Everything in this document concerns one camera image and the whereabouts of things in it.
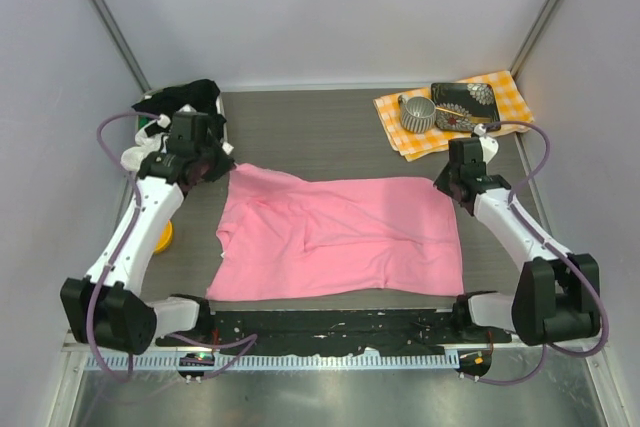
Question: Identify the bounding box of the pink t shirt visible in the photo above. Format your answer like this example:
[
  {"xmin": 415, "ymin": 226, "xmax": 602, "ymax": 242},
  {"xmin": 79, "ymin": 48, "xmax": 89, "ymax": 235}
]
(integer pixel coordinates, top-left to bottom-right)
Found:
[{"xmin": 206, "ymin": 164, "xmax": 463, "ymax": 302}]

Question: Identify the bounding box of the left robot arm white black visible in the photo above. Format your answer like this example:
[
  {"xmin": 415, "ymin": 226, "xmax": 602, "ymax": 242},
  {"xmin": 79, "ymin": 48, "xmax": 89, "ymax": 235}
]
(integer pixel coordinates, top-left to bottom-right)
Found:
[{"xmin": 60, "ymin": 106, "xmax": 234, "ymax": 355}]

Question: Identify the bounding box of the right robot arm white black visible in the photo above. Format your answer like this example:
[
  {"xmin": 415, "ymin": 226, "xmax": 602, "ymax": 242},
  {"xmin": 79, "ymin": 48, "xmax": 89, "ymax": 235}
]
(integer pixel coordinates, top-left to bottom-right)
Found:
[{"xmin": 435, "ymin": 136, "xmax": 602, "ymax": 346}]

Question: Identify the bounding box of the white printed t shirt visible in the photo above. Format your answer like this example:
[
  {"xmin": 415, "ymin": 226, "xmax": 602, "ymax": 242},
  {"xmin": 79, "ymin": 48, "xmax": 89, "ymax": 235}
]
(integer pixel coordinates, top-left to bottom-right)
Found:
[{"xmin": 119, "ymin": 104, "xmax": 234, "ymax": 173}]

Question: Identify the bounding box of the black t shirt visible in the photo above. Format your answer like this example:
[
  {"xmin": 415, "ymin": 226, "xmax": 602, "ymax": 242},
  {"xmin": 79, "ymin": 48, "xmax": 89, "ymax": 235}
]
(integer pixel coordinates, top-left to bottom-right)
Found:
[{"xmin": 132, "ymin": 79, "xmax": 226, "ymax": 147}]

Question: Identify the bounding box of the gold spoon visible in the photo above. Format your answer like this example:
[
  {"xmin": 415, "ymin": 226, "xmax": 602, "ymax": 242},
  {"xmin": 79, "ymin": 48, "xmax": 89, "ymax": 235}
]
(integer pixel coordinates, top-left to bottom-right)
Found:
[{"xmin": 435, "ymin": 106, "xmax": 492, "ymax": 123}]

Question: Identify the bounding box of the grey laundry basket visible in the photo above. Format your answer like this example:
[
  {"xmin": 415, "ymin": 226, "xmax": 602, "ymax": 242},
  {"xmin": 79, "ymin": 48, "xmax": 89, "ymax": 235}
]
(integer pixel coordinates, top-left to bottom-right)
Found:
[{"xmin": 133, "ymin": 80, "xmax": 228, "ymax": 146}]

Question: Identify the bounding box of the black floral rectangular plate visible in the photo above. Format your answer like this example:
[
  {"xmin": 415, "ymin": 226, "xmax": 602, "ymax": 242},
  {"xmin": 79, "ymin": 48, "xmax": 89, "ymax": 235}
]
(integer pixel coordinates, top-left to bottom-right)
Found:
[{"xmin": 431, "ymin": 82, "xmax": 500, "ymax": 132}]

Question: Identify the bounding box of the grey striped cup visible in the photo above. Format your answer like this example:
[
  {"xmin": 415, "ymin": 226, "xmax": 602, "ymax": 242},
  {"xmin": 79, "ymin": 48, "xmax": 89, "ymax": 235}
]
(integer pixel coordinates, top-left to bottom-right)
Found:
[{"xmin": 398, "ymin": 94, "xmax": 436, "ymax": 134}]

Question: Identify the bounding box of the orange checkered cloth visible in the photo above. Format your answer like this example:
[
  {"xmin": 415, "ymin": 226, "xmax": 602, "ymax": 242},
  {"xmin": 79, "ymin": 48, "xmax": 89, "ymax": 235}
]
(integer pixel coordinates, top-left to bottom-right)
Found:
[{"xmin": 373, "ymin": 71, "xmax": 534, "ymax": 162}]

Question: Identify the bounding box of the orange plastic bowl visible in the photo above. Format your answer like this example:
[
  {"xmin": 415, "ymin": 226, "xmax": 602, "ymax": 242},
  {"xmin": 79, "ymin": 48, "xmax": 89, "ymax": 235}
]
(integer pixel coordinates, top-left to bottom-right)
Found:
[{"xmin": 154, "ymin": 221, "xmax": 174, "ymax": 255}]

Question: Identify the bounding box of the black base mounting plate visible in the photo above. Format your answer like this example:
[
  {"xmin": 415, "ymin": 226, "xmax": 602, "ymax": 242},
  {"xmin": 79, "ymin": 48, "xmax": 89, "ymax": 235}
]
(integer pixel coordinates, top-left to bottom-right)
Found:
[{"xmin": 183, "ymin": 309, "xmax": 512, "ymax": 357}]

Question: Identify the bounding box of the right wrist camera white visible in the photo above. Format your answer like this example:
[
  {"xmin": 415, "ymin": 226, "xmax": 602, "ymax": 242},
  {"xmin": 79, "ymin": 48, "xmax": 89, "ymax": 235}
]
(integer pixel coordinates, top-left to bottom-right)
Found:
[{"xmin": 472, "ymin": 124, "xmax": 499, "ymax": 164}]

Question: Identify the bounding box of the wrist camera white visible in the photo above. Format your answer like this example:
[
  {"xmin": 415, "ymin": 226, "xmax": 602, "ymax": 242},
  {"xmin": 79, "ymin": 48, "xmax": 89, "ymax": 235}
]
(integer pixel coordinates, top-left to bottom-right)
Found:
[
  {"xmin": 156, "ymin": 104, "xmax": 196, "ymax": 132},
  {"xmin": 472, "ymin": 124, "xmax": 499, "ymax": 164}
]

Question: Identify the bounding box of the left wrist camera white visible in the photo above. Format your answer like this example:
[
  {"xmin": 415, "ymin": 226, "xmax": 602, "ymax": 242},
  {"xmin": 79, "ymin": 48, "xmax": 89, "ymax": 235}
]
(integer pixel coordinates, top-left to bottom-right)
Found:
[{"xmin": 156, "ymin": 104, "xmax": 196, "ymax": 132}]

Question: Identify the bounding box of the white slotted cable duct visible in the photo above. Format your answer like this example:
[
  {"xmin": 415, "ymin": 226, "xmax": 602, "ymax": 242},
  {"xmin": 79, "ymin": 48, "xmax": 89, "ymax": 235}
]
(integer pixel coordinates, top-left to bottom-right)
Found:
[{"xmin": 85, "ymin": 351, "xmax": 460, "ymax": 372}]

